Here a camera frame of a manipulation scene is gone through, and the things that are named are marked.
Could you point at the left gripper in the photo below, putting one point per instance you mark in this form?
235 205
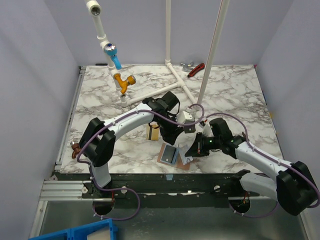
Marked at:
171 135

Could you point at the metal clamp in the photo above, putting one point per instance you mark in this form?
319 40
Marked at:
189 65

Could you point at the single black VIP card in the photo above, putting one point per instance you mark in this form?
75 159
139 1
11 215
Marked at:
169 155

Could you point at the pink leather card holder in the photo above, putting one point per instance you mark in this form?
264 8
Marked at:
178 163

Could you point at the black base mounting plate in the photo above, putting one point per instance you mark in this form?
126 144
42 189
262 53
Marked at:
168 190

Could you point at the blue plastic bin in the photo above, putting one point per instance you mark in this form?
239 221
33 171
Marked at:
81 232

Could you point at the white PVC pipe frame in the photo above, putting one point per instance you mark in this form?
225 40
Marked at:
94 10

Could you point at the brown brass valve fitting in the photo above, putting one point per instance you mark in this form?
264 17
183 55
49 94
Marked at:
75 149

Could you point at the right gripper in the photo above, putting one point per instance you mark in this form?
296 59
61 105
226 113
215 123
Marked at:
199 144

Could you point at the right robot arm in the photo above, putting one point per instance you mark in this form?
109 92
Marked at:
290 184

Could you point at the black VIP card stack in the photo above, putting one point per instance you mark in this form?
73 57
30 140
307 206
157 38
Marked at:
188 129

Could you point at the gold credit card stack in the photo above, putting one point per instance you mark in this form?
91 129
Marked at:
152 132

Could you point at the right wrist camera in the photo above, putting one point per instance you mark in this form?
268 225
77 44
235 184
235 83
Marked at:
206 129

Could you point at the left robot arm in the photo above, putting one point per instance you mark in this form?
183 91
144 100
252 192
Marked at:
99 138

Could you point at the orange valve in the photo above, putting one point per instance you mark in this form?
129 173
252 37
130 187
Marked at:
123 84

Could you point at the blue valve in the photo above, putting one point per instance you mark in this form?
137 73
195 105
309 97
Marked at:
111 50

